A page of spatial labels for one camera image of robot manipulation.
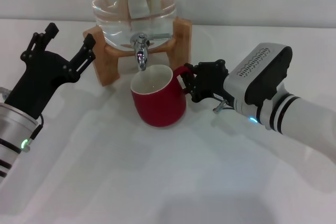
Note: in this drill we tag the red ceramic cup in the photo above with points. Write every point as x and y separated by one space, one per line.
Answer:
160 108

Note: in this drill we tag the glass water dispenser jar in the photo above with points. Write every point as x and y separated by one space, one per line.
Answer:
118 11

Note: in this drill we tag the wooden dispenser stand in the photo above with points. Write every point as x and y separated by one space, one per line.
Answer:
107 72

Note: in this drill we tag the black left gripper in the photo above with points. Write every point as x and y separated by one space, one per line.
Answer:
39 82

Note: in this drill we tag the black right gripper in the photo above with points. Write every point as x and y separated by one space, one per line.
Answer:
210 85

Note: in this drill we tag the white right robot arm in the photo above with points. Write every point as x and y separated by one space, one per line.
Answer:
302 119

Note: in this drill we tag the chrome faucet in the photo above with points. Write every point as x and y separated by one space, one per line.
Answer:
141 56

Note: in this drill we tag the silver black wrist camera box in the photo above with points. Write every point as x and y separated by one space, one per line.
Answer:
257 74

